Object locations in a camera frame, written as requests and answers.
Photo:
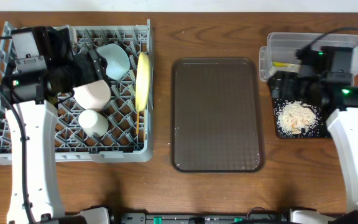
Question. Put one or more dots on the black waste bin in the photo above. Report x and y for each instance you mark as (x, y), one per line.
(319, 131)

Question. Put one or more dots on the clear plastic bin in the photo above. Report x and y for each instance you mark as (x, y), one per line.
(281, 47)

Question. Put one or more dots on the grey dishwasher rack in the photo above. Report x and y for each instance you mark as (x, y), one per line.
(120, 143)

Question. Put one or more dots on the dark brown serving tray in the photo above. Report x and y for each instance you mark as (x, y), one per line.
(216, 116)

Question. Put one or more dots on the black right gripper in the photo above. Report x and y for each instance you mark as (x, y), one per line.
(277, 86)

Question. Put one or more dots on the green snack wrapper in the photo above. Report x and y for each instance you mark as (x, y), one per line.
(285, 65)

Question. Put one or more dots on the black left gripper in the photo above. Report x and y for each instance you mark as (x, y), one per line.
(89, 64)

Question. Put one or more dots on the pink bowl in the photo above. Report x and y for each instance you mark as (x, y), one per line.
(93, 96)

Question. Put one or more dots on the yellow plate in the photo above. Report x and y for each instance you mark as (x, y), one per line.
(142, 84)

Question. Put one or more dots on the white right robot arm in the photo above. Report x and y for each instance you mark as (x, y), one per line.
(343, 128)

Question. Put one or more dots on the light blue bowl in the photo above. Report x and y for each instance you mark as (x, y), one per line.
(117, 59)

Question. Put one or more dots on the wooden chopstick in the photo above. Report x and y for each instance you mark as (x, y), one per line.
(145, 125)
(138, 123)

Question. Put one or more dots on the spilled white rice pile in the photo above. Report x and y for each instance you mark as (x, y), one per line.
(296, 117)

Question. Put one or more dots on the small white green cup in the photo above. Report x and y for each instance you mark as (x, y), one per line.
(93, 123)

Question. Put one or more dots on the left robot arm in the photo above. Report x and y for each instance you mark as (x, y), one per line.
(29, 90)

